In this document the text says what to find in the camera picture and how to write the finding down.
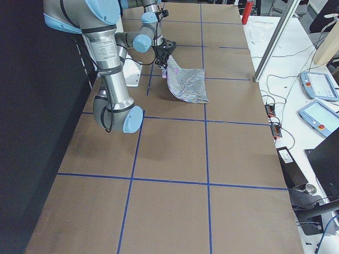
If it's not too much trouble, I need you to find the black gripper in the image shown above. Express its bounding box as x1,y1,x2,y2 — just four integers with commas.
156,8,169,21
155,38,176,70

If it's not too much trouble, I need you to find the navy white striped polo shirt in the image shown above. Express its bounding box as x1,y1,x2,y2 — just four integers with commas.
162,56,209,103

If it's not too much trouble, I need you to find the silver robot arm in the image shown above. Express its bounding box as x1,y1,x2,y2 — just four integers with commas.
141,0,169,24
43,0,176,133

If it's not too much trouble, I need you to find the red cylinder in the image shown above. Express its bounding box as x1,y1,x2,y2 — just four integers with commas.
242,0,254,25

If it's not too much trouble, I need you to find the clear plastic bag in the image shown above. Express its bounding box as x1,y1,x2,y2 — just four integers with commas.
247,21,275,42

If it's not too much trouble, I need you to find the far orange USB hub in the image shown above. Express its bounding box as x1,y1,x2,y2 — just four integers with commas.
264,104,276,118

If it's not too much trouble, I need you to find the orange usb hub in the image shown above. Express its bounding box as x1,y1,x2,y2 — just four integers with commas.
270,122,282,140
264,104,276,118

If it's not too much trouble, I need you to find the brown paper table mat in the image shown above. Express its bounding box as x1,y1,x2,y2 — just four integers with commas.
25,3,303,253

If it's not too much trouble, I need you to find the near orange USB hub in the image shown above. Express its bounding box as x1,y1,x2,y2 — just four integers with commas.
270,122,282,140

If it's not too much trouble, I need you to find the far teach pendant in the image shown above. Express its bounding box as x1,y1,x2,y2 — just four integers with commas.
300,71,338,102

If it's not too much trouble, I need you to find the teach pendant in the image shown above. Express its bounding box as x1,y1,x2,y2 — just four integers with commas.
298,101,338,137
300,71,338,102

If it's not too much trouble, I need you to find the near teach pendant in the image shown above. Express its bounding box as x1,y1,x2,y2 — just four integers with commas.
298,101,338,137

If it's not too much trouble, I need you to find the black box with label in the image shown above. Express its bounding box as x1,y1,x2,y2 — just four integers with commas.
276,147,309,188

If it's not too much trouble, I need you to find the black monitor stand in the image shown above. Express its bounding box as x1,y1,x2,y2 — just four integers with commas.
288,184,338,235

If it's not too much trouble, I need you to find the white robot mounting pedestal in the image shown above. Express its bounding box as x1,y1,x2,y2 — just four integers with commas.
102,0,144,87

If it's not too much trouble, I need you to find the aluminium frame post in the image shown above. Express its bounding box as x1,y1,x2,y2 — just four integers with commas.
253,0,300,82

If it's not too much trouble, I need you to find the wooden post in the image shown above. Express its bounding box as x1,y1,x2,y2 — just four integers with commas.
313,11,338,65

